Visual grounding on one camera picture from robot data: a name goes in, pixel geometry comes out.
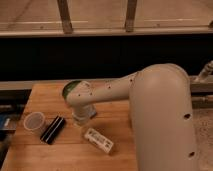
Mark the clear plastic cup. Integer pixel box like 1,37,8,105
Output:
23,112,46,135

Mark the white labelled bottle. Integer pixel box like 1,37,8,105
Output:
84,128,114,154

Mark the green bowl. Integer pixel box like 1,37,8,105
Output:
62,80,79,98

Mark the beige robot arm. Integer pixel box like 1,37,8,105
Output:
63,64,199,171

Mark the black rectangular box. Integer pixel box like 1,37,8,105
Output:
40,116,66,145

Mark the blue sponge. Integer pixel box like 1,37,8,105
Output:
89,106,97,118

